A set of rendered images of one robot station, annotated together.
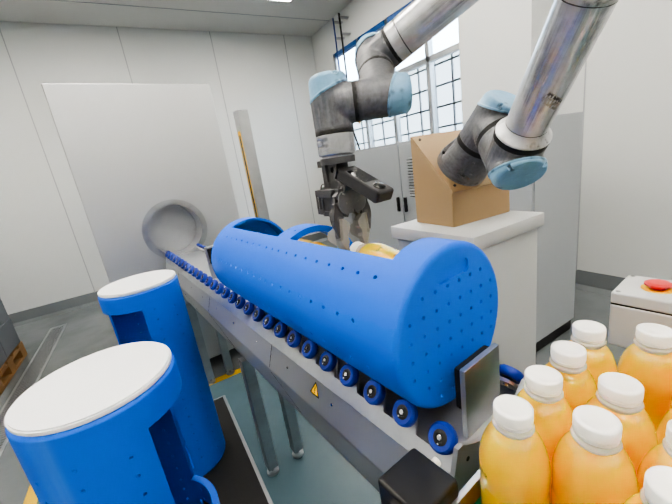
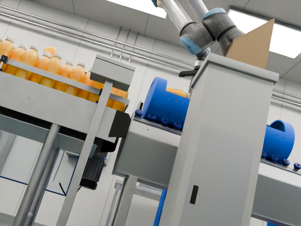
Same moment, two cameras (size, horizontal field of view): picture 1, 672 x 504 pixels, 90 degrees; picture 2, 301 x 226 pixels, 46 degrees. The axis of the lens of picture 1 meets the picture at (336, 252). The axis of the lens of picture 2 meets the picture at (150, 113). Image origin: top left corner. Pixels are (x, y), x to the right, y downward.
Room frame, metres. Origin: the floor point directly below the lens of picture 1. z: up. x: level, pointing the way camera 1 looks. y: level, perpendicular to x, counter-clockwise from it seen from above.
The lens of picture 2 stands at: (1.41, -1.90, 0.35)
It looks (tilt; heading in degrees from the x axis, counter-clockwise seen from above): 19 degrees up; 117
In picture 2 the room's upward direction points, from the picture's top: 16 degrees clockwise
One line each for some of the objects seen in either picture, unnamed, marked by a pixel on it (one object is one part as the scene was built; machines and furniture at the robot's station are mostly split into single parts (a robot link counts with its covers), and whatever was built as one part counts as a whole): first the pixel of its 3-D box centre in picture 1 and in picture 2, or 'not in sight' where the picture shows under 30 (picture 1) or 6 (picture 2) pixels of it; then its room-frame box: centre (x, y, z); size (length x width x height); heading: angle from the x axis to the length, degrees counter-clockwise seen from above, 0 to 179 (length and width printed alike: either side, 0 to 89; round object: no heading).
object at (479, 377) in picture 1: (477, 387); (137, 113); (0.47, -0.20, 0.99); 0.10 x 0.02 x 0.12; 125
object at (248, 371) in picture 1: (259, 417); not in sight; (1.29, 0.46, 0.31); 0.06 x 0.06 x 0.63; 35
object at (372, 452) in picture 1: (251, 316); (294, 199); (1.33, 0.40, 0.79); 2.17 x 0.29 x 0.34; 35
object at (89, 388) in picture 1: (97, 380); not in sight; (0.60, 0.52, 1.03); 0.28 x 0.28 x 0.01
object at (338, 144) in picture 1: (334, 146); (200, 66); (0.71, -0.03, 1.41); 0.08 x 0.08 x 0.05
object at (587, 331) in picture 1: (588, 332); not in sight; (0.42, -0.34, 1.09); 0.04 x 0.04 x 0.02
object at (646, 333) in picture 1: (654, 336); not in sight; (0.39, -0.41, 1.09); 0.04 x 0.04 x 0.02
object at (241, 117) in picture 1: (272, 265); not in sight; (1.88, 0.38, 0.85); 0.06 x 0.06 x 1.70; 35
